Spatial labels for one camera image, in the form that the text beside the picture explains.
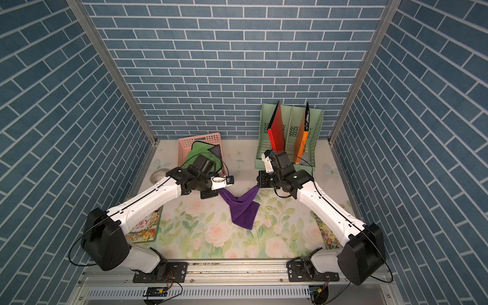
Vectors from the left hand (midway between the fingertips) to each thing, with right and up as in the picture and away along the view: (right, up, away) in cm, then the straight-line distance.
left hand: (221, 185), depth 84 cm
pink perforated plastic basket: (-28, +20, +31) cm, 46 cm away
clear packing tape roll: (-37, +3, +18) cm, 42 cm away
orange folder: (+36, +22, 0) cm, 43 cm away
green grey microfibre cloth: (-11, +16, +27) cm, 33 cm away
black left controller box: (-23, -39, -11) cm, 47 cm away
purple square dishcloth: (+10, -10, 0) cm, 14 cm away
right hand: (+16, +4, -4) cm, 17 cm away
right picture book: (+48, -23, -1) cm, 53 cm away
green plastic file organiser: (+36, +35, +22) cm, 55 cm away
